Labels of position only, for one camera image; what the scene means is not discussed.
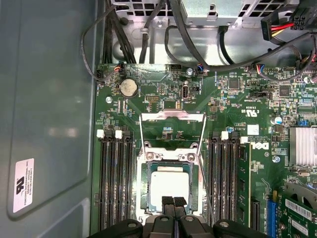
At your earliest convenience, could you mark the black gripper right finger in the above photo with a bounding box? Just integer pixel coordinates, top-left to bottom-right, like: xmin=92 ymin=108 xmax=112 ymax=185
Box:
xmin=174 ymin=197 xmax=269 ymax=238

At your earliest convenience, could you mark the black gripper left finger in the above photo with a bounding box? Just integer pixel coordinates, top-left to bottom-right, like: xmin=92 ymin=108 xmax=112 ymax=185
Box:
xmin=86 ymin=195 xmax=176 ymax=238

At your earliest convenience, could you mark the silver CPU chip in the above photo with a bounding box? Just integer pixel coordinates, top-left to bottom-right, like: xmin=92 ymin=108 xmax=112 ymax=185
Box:
xmin=146 ymin=162 xmax=199 ymax=214

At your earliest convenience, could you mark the metal socket cover frame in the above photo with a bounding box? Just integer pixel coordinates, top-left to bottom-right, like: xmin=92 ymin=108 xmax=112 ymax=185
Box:
xmin=139 ymin=110 xmax=208 ymax=159

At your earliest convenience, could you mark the CPU socket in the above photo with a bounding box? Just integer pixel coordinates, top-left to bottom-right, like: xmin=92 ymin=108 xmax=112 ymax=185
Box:
xmin=136 ymin=147 xmax=206 ymax=224

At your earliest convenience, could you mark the black expansion slot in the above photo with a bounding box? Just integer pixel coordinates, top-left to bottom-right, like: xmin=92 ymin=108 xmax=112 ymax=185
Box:
xmin=250 ymin=197 xmax=261 ymax=230

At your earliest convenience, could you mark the blue expansion slot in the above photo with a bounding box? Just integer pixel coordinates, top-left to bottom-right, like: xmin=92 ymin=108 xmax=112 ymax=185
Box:
xmin=266 ymin=190 xmax=277 ymax=225

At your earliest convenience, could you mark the green RAM stick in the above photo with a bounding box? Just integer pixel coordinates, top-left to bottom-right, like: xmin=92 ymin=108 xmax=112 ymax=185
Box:
xmin=238 ymin=143 xmax=252 ymax=223

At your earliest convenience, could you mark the green motherboard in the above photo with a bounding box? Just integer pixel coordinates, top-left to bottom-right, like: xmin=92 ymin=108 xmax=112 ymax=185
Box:
xmin=90 ymin=63 xmax=317 ymax=238

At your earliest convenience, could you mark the black graphics card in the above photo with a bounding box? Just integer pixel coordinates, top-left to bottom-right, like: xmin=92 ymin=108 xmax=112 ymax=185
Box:
xmin=281 ymin=182 xmax=317 ymax=238

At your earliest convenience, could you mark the round coin battery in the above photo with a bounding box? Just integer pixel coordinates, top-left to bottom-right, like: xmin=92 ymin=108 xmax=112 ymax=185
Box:
xmin=119 ymin=78 xmax=139 ymax=98

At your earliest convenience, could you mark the silver finned chipset heatsink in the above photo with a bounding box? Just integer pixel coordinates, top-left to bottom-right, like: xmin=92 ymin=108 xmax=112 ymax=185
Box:
xmin=289 ymin=127 xmax=317 ymax=166

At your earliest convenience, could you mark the black open PC case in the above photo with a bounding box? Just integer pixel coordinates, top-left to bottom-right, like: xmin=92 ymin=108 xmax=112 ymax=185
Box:
xmin=0 ymin=0 xmax=317 ymax=238

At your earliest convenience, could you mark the silver metal drive cage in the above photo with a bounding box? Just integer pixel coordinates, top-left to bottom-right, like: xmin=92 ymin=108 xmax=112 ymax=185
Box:
xmin=111 ymin=0 xmax=300 ymax=65

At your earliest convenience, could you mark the black multi-pin power connector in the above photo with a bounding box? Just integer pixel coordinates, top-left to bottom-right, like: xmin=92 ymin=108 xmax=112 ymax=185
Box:
xmin=291 ymin=6 xmax=317 ymax=32

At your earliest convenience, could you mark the black sleeved cable bundle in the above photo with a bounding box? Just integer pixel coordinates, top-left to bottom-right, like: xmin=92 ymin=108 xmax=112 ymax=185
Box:
xmin=102 ymin=0 xmax=137 ymax=64

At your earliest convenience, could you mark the thin black looped cable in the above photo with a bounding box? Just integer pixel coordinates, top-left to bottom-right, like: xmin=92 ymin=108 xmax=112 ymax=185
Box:
xmin=80 ymin=3 xmax=117 ymax=85

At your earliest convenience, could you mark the thick black power cable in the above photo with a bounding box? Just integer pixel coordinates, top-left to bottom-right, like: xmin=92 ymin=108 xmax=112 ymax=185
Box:
xmin=169 ymin=0 xmax=317 ymax=74

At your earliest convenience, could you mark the red orange power wire bundle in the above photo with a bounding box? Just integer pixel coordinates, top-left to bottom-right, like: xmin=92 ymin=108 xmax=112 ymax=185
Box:
xmin=260 ymin=11 xmax=297 ymax=47

